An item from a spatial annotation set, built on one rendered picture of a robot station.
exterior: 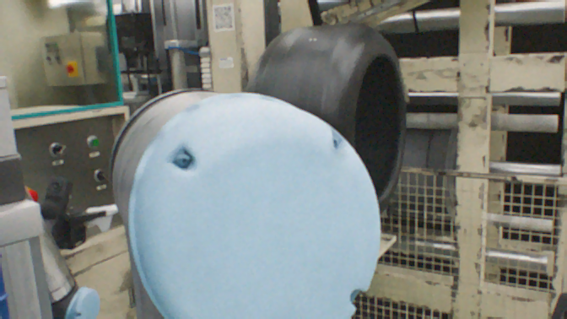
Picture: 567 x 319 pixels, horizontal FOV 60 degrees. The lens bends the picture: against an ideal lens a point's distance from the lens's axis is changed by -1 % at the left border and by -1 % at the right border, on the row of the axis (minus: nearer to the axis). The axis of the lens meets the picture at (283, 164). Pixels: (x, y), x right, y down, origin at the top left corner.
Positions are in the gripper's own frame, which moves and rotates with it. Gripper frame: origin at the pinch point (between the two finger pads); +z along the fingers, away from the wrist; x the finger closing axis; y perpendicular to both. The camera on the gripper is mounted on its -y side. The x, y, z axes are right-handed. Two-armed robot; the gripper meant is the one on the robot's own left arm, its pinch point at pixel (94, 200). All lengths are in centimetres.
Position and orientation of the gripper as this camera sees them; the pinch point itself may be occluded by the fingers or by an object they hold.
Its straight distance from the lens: 130.9
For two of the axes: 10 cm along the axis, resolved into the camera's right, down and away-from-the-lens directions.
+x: 9.6, 1.4, -2.2
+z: 2.5, -2.1, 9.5
